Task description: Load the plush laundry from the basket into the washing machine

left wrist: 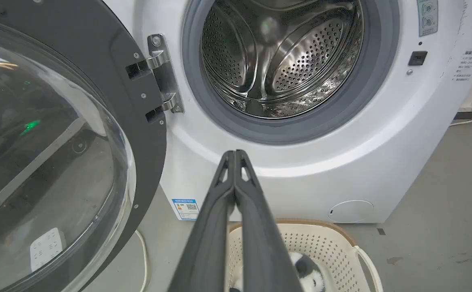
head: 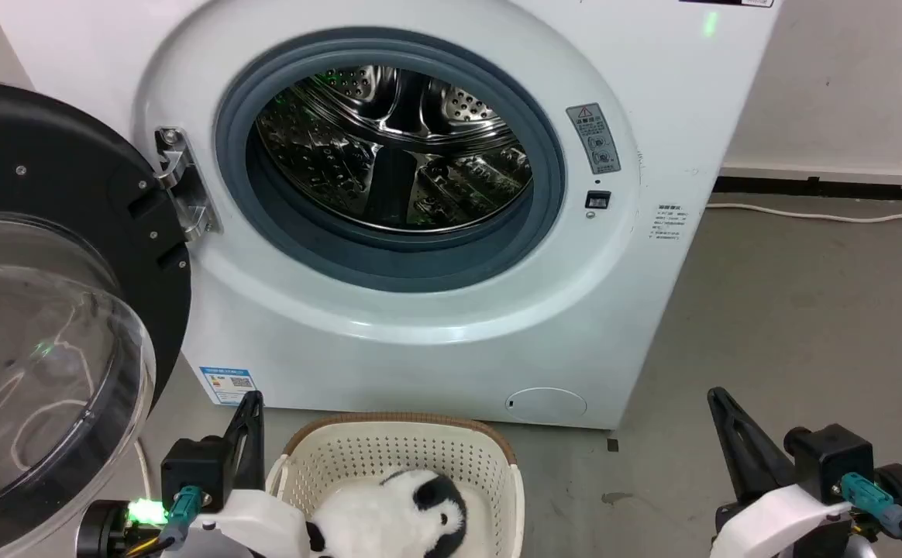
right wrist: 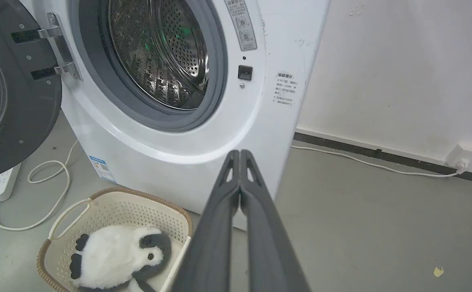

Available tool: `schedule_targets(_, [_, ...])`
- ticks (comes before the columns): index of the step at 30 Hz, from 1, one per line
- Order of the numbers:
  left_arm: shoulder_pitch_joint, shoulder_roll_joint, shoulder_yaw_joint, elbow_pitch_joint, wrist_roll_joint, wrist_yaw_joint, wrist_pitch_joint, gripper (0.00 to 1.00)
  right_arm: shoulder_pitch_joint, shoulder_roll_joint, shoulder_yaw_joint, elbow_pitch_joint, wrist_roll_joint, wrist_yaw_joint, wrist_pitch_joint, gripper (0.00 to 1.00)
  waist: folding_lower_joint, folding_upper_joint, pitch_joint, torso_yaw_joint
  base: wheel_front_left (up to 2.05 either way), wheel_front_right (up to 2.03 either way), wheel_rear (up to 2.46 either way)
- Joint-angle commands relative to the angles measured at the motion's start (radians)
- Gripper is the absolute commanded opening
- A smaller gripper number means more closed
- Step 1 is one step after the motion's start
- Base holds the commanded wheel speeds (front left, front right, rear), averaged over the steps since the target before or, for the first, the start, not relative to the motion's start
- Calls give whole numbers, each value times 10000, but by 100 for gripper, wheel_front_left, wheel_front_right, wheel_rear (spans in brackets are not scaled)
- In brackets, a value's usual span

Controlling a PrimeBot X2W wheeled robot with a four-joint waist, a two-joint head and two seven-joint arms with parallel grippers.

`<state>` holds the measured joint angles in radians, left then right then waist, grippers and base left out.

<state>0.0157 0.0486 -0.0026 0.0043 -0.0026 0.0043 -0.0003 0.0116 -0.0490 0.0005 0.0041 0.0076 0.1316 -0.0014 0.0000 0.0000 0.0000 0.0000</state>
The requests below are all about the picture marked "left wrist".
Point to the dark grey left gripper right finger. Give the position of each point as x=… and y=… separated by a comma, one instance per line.
x=262, y=243

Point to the white front-load washing machine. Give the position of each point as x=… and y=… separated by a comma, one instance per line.
x=341, y=162

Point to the black and white plush toy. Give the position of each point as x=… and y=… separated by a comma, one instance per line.
x=309, y=273

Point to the white perforated laundry basket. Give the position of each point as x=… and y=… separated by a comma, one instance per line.
x=329, y=247

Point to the dark round washer door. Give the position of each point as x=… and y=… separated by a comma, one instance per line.
x=57, y=154

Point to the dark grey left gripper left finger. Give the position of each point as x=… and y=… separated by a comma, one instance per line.
x=207, y=243

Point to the metal door hinge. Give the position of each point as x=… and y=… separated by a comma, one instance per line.
x=164, y=73

